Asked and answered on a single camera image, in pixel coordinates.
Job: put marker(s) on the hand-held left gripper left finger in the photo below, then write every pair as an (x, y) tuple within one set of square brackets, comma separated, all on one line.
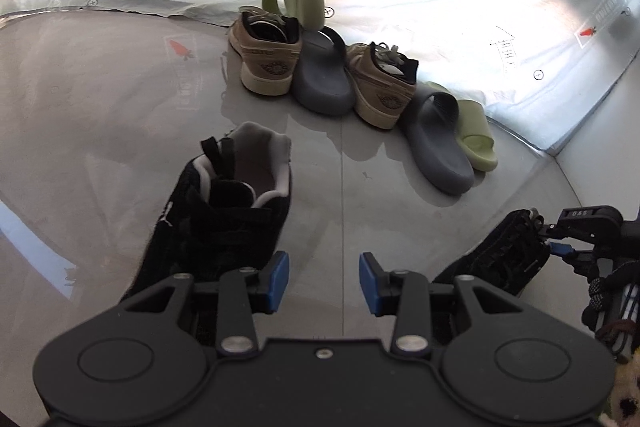
[(277, 282)]

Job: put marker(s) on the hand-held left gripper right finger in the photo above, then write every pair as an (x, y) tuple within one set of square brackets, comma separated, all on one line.
[(370, 282)]

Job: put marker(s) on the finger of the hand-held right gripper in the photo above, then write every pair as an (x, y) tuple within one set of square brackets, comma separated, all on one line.
[(562, 249), (547, 229)]

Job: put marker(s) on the black sneaker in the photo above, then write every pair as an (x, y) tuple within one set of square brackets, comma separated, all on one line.
[(495, 257), (225, 217)]

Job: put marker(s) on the grey foam slide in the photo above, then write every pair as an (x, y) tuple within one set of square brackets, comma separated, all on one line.
[(440, 147), (322, 77)]

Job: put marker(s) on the tan suede sneaker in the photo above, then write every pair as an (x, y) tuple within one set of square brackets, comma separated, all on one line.
[(380, 92), (265, 62)]

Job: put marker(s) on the beige fuzzy cloth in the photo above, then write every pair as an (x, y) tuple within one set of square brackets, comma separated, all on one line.
[(627, 387)]

